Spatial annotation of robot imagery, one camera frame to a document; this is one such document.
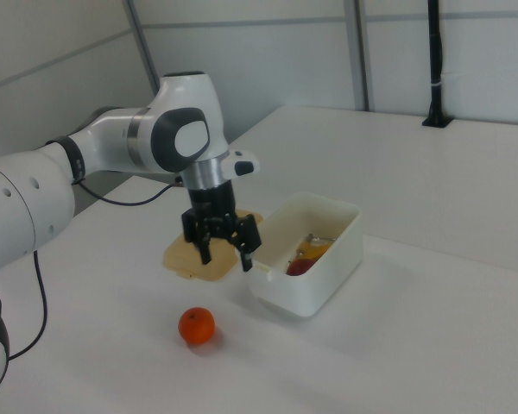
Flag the orange toy fruit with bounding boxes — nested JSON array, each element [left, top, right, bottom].
[[178, 306, 217, 345]]

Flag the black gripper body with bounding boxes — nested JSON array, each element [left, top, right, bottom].
[[186, 181, 238, 226]]

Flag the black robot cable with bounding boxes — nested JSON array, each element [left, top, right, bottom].
[[6, 174, 182, 361]]

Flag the beige plastic lid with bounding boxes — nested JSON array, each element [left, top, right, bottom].
[[161, 207, 267, 284]]

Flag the black pole stand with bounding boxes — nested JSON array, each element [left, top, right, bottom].
[[421, 0, 453, 129]]

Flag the yellow metal tool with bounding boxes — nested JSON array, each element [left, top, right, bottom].
[[295, 232, 338, 262]]

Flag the white plastic container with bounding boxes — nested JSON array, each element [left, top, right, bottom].
[[245, 191, 363, 321]]

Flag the red toy apple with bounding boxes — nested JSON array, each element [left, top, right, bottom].
[[286, 258, 317, 277]]

